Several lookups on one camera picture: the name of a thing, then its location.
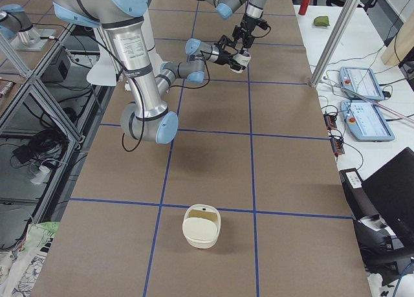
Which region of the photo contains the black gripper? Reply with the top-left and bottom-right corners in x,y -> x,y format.
232,25 -> 256,48
213,43 -> 239,67

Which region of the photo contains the white paper cup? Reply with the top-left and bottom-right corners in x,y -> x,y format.
230,50 -> 251,74

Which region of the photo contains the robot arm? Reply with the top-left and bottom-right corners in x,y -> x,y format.
54,0 -> 242,144
198,0 -> 271,49

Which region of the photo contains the red bottle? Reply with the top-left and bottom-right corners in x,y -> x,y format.
298,0 -> 311,16

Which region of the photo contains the green pouch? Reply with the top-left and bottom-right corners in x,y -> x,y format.
313,16 -> 330,27

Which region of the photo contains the upper teach pendant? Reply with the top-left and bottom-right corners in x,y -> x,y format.
339,67 -> 385,101

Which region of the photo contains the teach pendant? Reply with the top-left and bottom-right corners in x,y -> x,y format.
340,100 -> 395,142
339,67 -> 385,101

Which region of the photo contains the lower teach pendant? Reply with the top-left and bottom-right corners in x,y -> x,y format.
340,100 -> 395,142

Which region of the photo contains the white swing-lid bin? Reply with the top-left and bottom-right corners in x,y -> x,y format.
182,204 -> 221,249

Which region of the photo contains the black monitor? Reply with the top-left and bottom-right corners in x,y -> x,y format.
362,147 -> 413,246

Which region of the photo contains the printed cloth bag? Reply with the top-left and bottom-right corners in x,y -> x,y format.
1,221 -> 60,296

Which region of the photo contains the aluminium frame post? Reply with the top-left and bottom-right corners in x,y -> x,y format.
309,0 -> 361,88

